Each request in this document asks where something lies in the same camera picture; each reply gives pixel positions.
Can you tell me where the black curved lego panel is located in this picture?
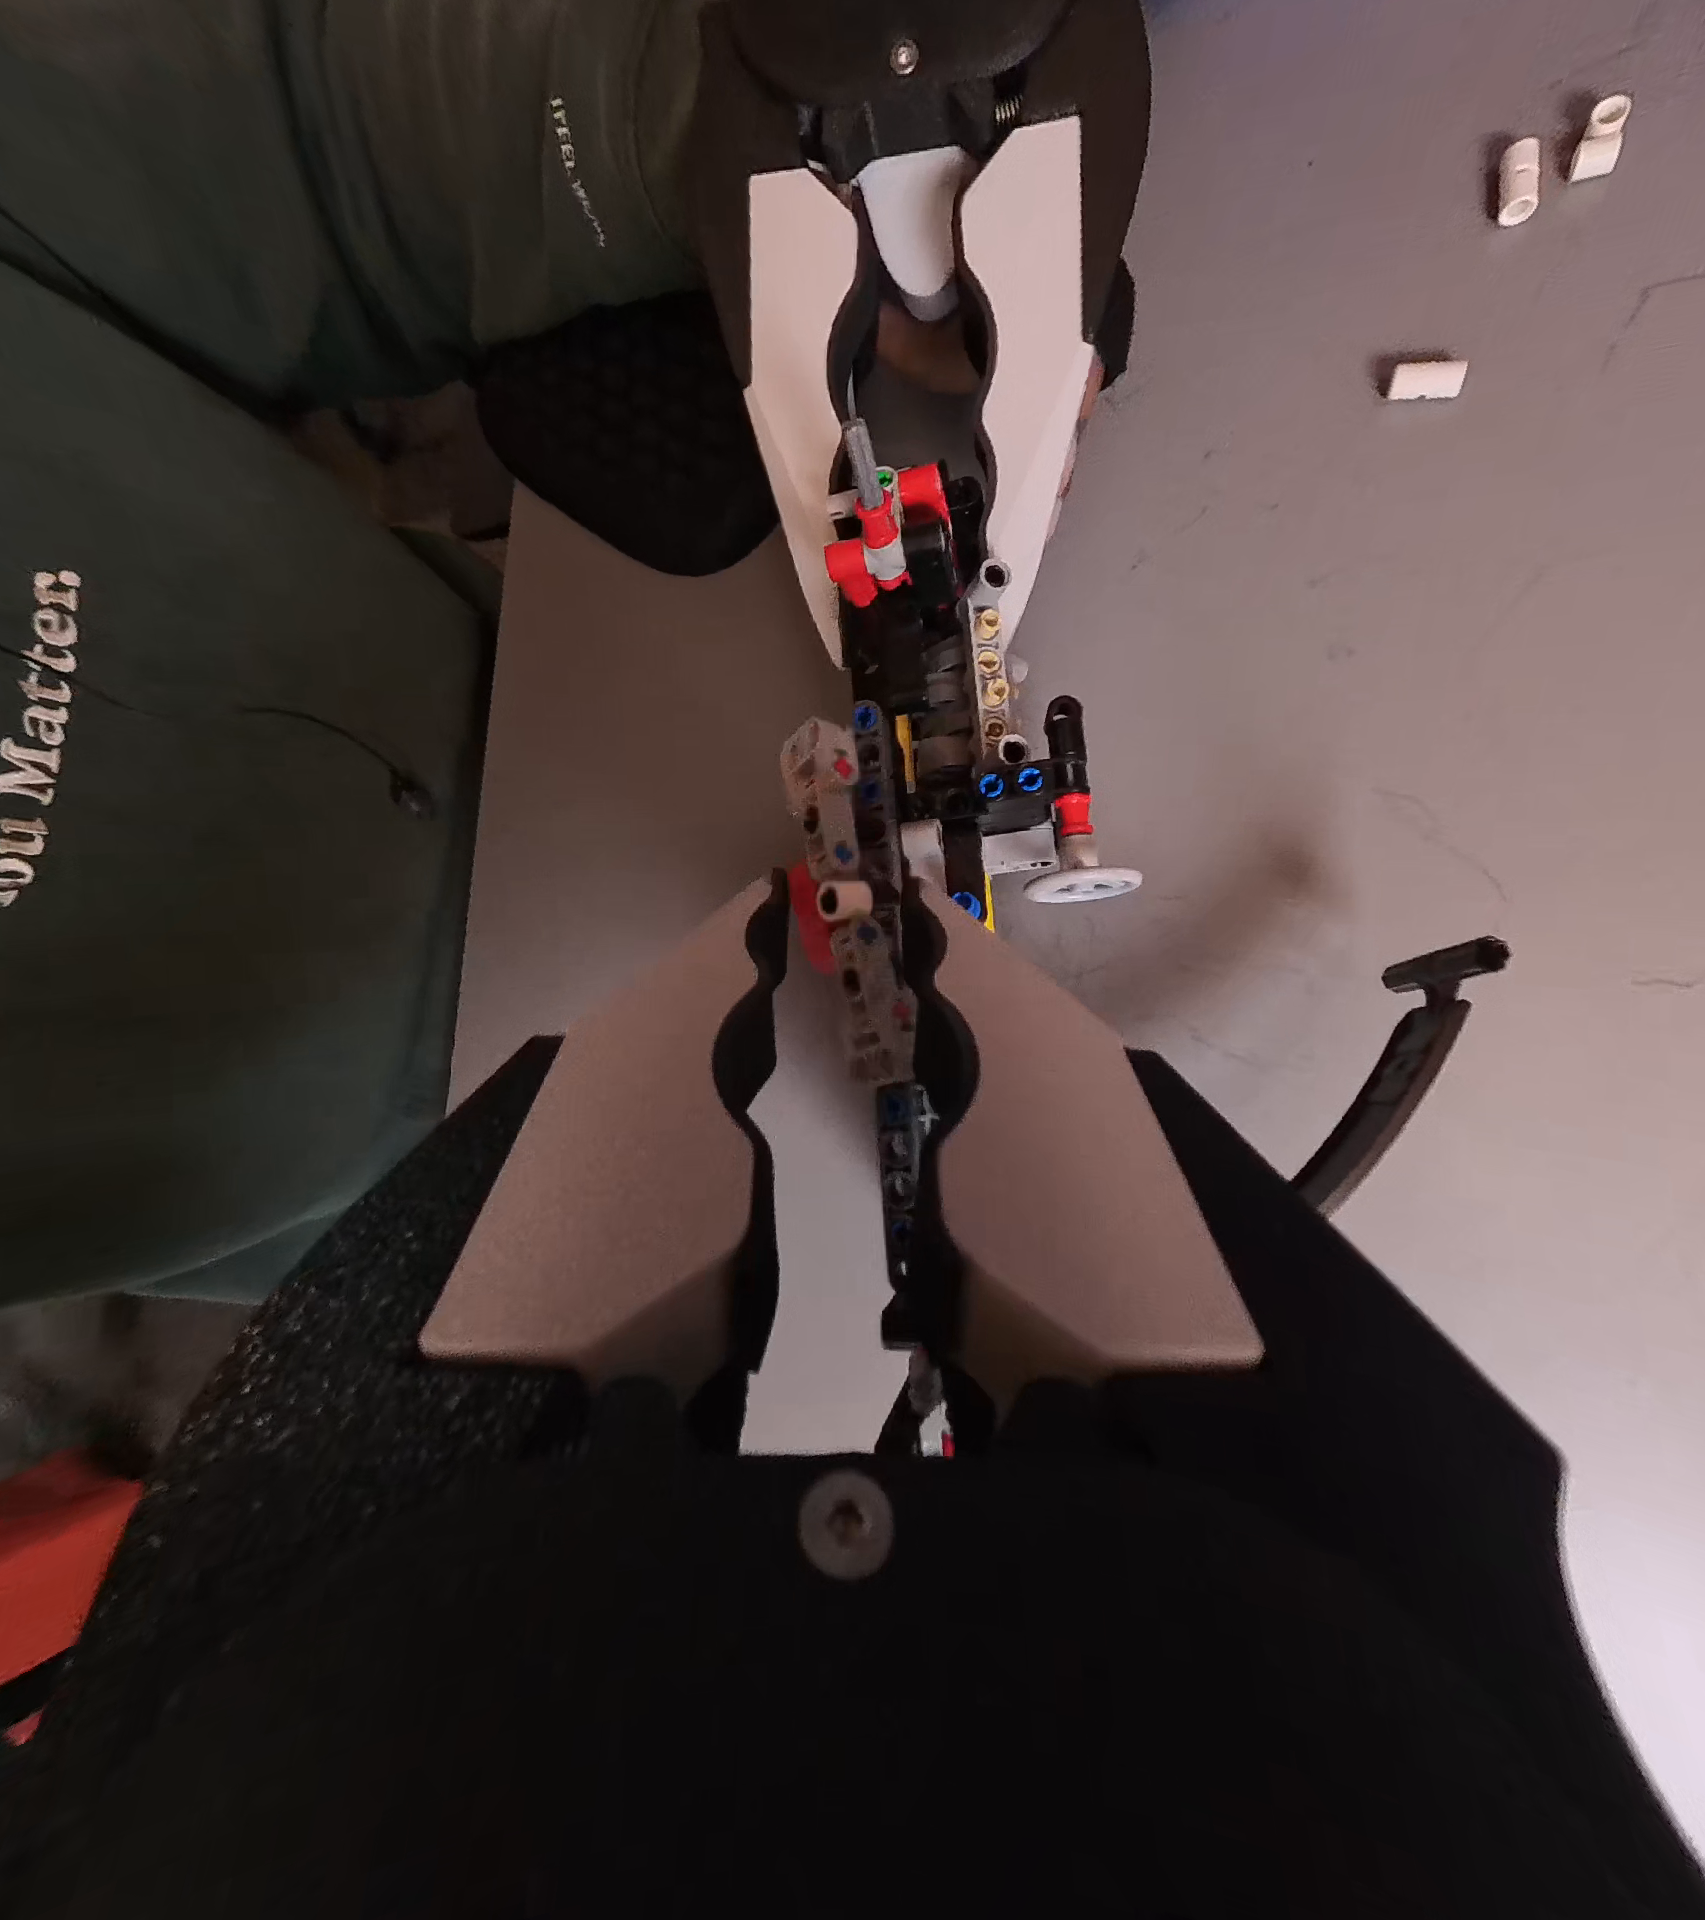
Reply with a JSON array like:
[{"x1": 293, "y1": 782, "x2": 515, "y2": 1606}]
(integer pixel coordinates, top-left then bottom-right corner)
[{"x1": 1292, "y1": 934, "x2": 1517, "y2": 1221}]

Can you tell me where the lego car chassis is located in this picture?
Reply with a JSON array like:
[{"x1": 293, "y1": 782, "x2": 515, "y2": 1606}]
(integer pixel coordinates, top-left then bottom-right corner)
[{"x1": 821, "y1": 420, "x2": 1150, "y2": 1465}]

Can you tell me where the person's left hand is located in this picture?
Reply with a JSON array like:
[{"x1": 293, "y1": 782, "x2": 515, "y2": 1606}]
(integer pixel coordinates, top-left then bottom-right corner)
[{"x1": 475, "y1": 287, "x2": 785, "y2": 581}]

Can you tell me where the red plastic object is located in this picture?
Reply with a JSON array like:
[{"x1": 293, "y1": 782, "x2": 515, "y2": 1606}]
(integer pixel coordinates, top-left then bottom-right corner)
[{"x1": 0, "y1": 1439, "x2": 146, "y2": 1750}]

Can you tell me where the grey lego beam assembly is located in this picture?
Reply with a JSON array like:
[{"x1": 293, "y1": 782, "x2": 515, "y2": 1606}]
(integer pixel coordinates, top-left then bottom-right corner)
[{"x1": 781, "y1": 715, "x2": 924, "y2": 1088}]

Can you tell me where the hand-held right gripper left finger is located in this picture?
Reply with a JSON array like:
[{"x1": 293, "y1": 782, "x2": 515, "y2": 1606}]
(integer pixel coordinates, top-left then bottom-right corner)
[{"x1": 414, "y1": 874, "x2": 797, "y2": 1403}]

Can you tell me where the person in green hoodie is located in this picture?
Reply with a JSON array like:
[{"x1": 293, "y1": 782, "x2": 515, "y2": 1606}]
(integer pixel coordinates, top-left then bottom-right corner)
[{"x1": 0, "y1": 194, "x2": 497, "y2": 1331}]

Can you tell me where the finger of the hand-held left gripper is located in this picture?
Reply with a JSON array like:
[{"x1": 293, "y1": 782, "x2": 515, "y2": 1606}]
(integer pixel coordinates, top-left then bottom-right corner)
[
  {"x1": 956, "y1": 117, "x2": 1100, "y2": 607},
  {"x1": 744, "y1": 164, "x2": 888, "y2": 671}
]

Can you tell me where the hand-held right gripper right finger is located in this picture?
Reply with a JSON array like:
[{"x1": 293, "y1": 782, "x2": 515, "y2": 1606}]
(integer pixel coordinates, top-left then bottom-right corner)
[{"x1": 913, "y1": 884, "x2": 1270, "y2": 1418}]

